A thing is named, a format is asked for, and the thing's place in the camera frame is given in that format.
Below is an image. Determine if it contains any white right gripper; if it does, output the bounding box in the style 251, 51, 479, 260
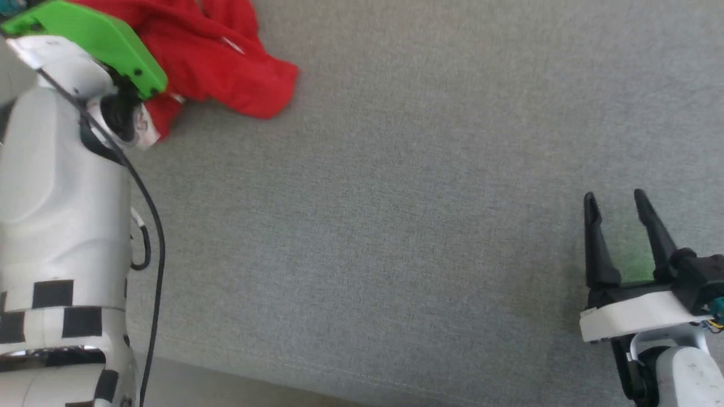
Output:
580, 189, 714, 343

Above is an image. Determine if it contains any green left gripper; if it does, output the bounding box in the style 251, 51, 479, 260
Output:
0, 0, 169, 101

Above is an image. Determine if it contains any red white basketball jersey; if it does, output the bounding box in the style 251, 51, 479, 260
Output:
74, 0, 299, 149

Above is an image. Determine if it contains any long black arm cable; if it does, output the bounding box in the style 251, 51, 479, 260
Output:
35, 67, 166, 407

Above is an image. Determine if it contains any short black cable loop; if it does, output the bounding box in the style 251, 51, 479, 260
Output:
129, 208, 152, 271

